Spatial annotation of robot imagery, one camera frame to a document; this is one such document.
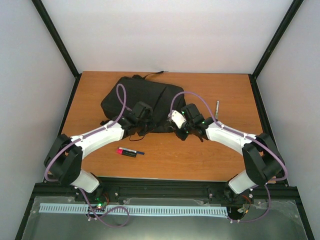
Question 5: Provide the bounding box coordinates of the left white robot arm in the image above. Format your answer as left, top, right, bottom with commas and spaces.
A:
44, 101, 156, 202

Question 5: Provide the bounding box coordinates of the black aluminium rail base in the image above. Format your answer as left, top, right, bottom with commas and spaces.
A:
32, 174, 301, 208

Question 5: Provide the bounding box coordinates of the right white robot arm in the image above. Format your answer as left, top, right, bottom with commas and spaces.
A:
168, 103, 288, 203

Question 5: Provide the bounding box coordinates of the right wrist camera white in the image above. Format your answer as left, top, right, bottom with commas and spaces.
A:
168, 110, 187, 129

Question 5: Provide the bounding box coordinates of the blue cap pen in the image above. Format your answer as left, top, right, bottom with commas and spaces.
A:
118, 147, 145, 155

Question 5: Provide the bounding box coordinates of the pink cap black highlighter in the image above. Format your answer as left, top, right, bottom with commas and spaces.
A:
116, 148, 137, 158

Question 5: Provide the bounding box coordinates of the light blue cable duct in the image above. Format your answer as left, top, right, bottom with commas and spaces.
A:
38, 203, 228, 218

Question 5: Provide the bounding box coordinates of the black frame post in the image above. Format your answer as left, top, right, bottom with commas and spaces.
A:
251, 0, 305, 78
31, 0, 81, 83

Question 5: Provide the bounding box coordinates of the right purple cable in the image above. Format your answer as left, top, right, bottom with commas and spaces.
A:
169, 91, 288, 224

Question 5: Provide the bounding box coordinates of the black student bag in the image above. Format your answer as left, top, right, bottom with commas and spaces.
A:
100, 74, 186, 133

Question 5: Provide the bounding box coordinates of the left black frame post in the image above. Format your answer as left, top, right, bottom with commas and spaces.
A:
31, 0, 81, 83

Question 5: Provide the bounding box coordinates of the silver pen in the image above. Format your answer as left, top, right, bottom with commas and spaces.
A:
214, 100, 220, 119

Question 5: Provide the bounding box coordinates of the right black frame post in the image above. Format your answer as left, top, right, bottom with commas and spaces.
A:
251, 0, 305, 78

